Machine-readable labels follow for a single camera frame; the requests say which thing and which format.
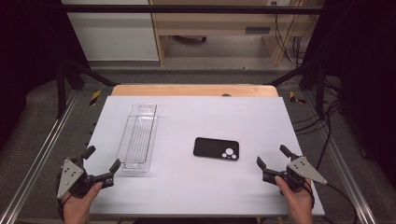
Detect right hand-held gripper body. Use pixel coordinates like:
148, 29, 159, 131
262, 155, 328, 191

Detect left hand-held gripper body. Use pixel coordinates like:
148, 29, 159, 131
55, 158, 115, 200

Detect black phone case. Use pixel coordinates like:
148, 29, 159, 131
192, 136, 241, 161

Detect person's left hand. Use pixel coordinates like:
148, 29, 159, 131
62, 181, 104, 224

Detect person's right hand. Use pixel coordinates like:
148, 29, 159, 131
274, 175, 314, 224

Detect clear plastic tray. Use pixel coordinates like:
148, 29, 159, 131
115, 103, 160, 175

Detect white table board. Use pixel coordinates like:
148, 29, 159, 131
83, 95, 326, 217

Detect black metal stand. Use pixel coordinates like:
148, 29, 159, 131
55, 59, 120, 119
266, 59, 327, 119

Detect black curtain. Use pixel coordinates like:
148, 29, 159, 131
0, 0, 90, 152
302, 0, 396, 183

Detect white cabinet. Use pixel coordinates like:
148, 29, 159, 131
61, 0, 160, 62

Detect light wooden desk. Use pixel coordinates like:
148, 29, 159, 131
148, 0, 314, 67

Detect white power strip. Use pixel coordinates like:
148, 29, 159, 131
266, 0, 292, 7

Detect black horizontal bar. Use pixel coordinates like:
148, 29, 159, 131
61, 4, 325, 15

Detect aluminium rail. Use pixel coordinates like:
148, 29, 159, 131
306, 92, 378, 224
0, 90, 79, 224

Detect black floor cables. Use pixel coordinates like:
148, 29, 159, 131
292, 78, 345, 171

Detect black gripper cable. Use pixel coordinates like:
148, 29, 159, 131
325, 182, 358, 224

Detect bundle of hanging cables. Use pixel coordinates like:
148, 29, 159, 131
274, 13, 313, 66

